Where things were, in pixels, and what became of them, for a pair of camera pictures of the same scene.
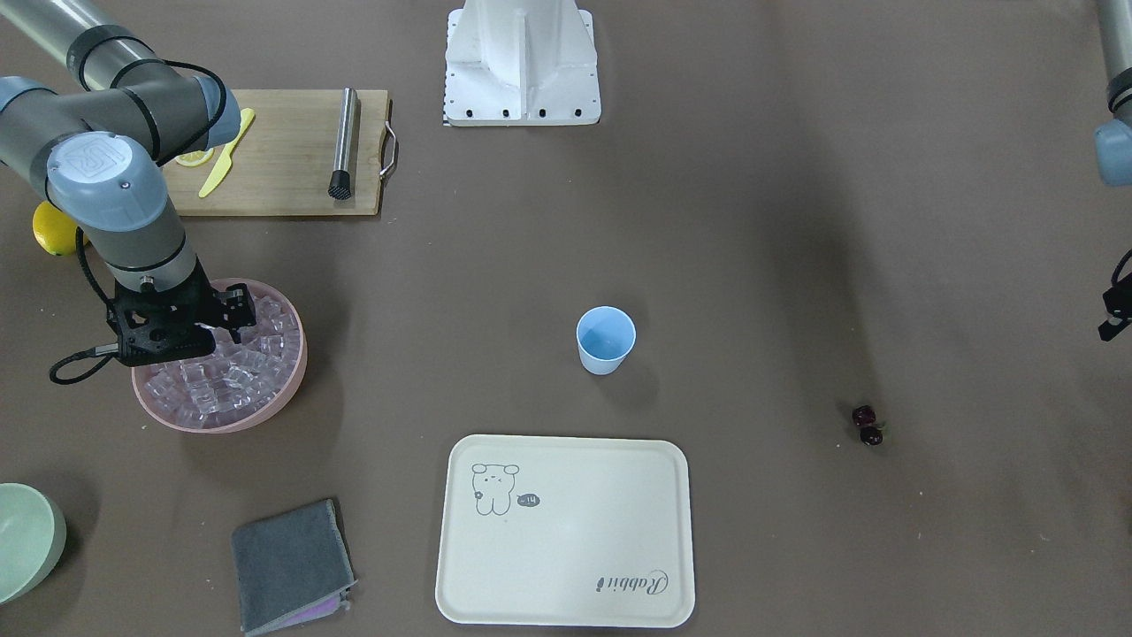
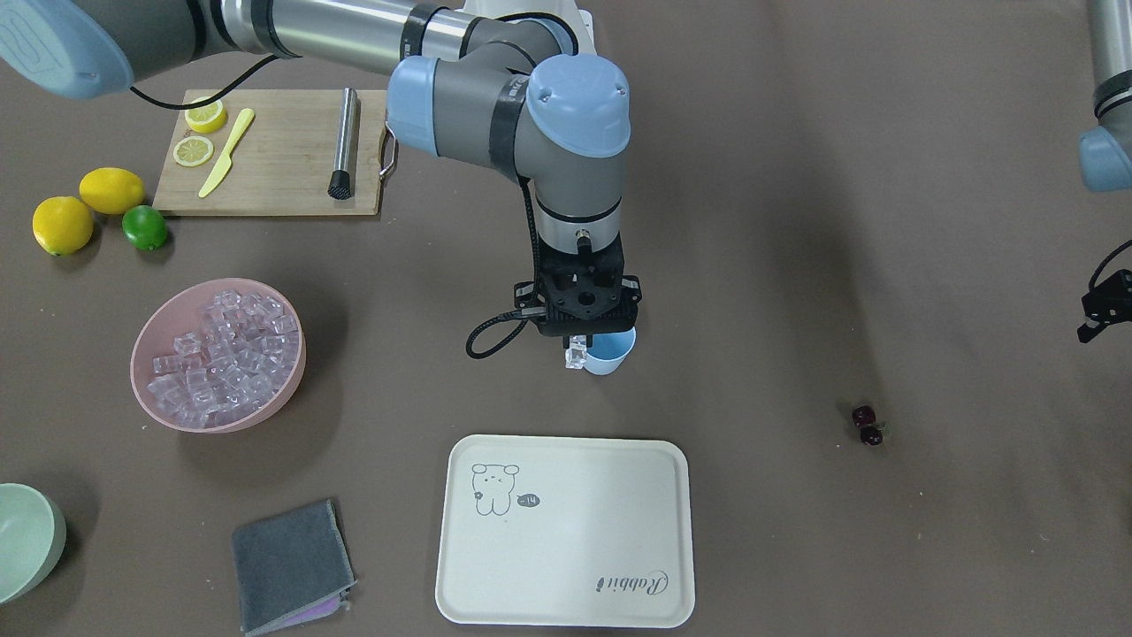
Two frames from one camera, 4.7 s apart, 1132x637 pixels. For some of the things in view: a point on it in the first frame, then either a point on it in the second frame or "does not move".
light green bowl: (33, 539) does not move
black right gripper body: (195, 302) -> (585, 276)
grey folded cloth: (292, 568) does not move
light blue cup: (605, 334) does not move
